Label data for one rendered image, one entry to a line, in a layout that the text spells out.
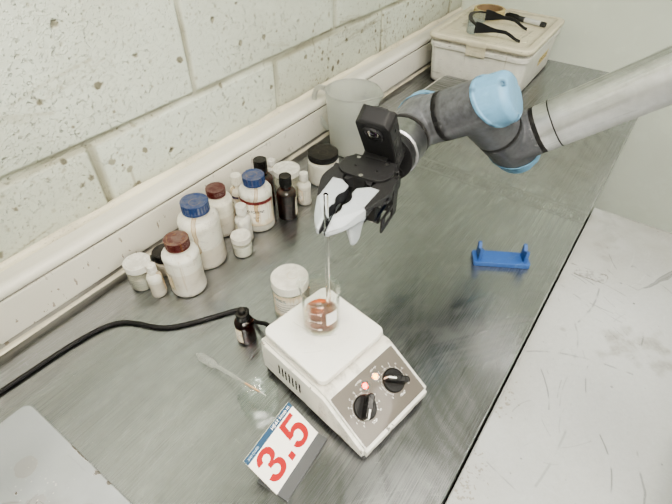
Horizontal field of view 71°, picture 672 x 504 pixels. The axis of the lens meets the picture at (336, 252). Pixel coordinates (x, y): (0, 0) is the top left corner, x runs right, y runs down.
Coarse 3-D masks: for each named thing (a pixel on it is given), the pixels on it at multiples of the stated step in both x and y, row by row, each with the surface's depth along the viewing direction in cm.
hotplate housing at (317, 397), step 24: (384, 336) 66; (264, 360) 67; (288, 360) 62; (360, 360) 62; (288, 384) 65; (312, 384) 59; (336, 384) 60; (312, 408) 62; (336, 408) 58; (408, 408) 62; (336, 432) 60; (384, 432) 59; (360, 456) 59
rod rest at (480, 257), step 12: (480, 252) 84; (492, 252) 87; (504, 252) 87; (516, 252) 87; (528, 252) 83; (480, 264) 85; (492, 264) 85; (504, 264) 84; (516, 264) 84; (528, 264) 84
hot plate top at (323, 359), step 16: (288, 320) 65; (352, 320) 65; (368, 320) 65; (272, 336) 63; (288, 336) 63; (304, 336) 63; (336, 336) 63; (352, 336) 63; (368, 336) 63; (288, 352) 61; (304, 352) 61; (320, 352) 61; (336, 352) 61; (352, 352) 61; (304, 368) 59; (320, 368) 59; (336, 368) 59; (320, 384) 58
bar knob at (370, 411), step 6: (360, 396) 59; (366, 396) 59; (372, 396) 58; (354, 402) 59; (360, 402) 59; (366, 402) 58; (372, 402) 58; (354, 408) 59; (360, 408) 59; (366, 408) 58; (372, 408) 58; (360, 414) 58; (366, 414) 57; (372, 414) 59; (366, 420) 58
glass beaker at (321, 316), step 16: (304, 288) 62; (320, 288) 63; (336, 288) 61; (304, 304) 60; (320, 304) 58; (336, 304) 60; (304, 320) 62; (320, 320) 60; (336, 320) 62; (320, 336) 62
